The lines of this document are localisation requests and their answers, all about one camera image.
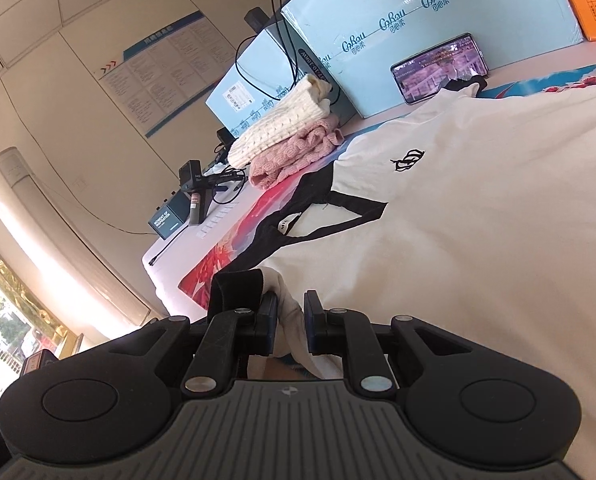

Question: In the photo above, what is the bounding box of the large light blue cardboard box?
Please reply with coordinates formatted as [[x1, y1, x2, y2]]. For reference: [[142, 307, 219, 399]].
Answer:
[[280, 0, 585, 120]]

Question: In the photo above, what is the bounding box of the black adapter cable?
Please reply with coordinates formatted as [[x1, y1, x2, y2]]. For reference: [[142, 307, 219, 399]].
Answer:
[[269, 0, 299, 88]]

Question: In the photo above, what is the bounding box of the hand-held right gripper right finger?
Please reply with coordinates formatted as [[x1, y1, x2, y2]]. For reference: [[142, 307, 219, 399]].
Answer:
[[304, 290, 471, 400]]

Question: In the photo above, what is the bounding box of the light blue box with shipping label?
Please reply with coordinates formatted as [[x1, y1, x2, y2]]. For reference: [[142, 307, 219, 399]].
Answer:
[[205, 25, 303, 138]]

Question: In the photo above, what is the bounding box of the small black block device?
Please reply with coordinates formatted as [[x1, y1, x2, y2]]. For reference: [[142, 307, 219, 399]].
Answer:
[[245, 7, 269, 32]]

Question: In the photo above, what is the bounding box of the smartphone with lit screen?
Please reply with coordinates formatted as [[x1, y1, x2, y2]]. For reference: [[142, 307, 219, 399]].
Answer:
[[390, 32, 490, 106]]

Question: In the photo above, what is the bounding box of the white T-shirt with black trim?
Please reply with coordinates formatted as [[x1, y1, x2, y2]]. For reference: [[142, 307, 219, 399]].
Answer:
[[213, 77, 596, 476]]

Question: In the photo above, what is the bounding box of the cream knit sweater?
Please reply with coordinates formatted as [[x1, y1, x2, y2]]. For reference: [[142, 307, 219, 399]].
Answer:
[[227, 74, 331, 168]]

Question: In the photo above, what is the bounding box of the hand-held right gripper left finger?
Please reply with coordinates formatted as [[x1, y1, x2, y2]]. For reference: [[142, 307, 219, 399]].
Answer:
[[128, 294, 279, 397]]

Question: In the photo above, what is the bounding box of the pink knit sweater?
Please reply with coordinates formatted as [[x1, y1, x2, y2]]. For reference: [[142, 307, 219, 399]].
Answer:
[[249, 114, 345, 191]]

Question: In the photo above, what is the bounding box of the gold-framed window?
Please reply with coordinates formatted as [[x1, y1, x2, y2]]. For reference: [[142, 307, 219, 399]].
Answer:
[[0, 230, 81, 411]]

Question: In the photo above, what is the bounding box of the black camera on handle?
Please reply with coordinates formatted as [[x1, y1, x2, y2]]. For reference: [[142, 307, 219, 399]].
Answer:
[[179, 159, 249, 226]]

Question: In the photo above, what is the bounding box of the tall cream air conditioner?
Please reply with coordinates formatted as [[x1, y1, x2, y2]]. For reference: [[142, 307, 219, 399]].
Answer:
[[0, 146, 159, 328]]

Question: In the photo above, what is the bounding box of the thin black table cable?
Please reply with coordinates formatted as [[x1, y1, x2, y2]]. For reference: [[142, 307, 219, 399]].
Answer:
[[149, 236, 179, 267]]

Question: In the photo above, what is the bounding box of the looped black cable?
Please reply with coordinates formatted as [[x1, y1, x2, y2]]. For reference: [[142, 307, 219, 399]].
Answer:
[[234, 34, 299, 107]]

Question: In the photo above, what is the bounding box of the small teal box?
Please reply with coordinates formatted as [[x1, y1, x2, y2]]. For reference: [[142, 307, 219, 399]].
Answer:
[[148, 195, 189, 240]]

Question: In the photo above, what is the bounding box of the printed anime desk mat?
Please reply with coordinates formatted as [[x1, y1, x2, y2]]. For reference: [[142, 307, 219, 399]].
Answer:
[[178, 60, 596, 376]]

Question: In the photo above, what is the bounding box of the wall notice poster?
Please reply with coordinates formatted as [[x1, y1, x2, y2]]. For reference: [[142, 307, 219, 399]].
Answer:
[[94, 10, 241, 140]]

